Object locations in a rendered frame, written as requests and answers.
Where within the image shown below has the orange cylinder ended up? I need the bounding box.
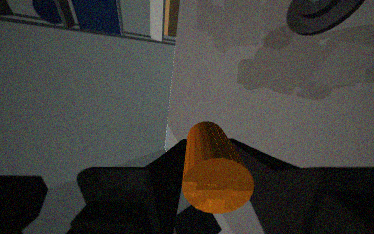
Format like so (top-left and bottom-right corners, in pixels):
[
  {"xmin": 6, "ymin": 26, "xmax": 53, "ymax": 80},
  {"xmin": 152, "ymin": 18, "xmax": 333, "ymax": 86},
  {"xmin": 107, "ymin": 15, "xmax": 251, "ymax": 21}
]
[{"xmin": 182, "ymin": 121, "xmax": 254, "ymax": 214}]

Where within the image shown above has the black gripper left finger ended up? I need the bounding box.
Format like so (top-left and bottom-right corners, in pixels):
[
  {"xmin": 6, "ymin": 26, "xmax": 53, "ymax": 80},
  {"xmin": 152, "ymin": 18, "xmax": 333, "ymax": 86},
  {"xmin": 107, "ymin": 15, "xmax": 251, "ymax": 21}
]
[{"xmin": 77, "ymin": 139, "xmax": 187, "ymax": 234}]

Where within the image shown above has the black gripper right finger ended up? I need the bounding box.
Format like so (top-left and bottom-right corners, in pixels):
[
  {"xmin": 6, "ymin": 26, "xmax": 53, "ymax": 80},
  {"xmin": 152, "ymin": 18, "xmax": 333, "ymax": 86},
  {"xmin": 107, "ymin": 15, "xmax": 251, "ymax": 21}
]
[{"xmin": 229, "ymin": 138, "xmax": 374, "ymax": 234}]

